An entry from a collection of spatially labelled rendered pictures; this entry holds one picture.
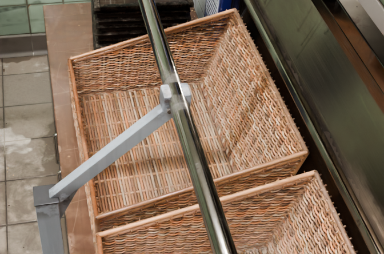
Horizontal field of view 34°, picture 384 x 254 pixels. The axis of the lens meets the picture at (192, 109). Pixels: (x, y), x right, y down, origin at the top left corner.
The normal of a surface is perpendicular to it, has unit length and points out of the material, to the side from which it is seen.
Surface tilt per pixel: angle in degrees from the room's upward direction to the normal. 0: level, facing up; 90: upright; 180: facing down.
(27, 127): 0
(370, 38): 0
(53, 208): 90
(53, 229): 90
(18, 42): 90
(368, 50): 90
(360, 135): 70
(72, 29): 0
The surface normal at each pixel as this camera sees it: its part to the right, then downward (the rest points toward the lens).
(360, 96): -0.88, -0.15
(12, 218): 0.07, -0.72
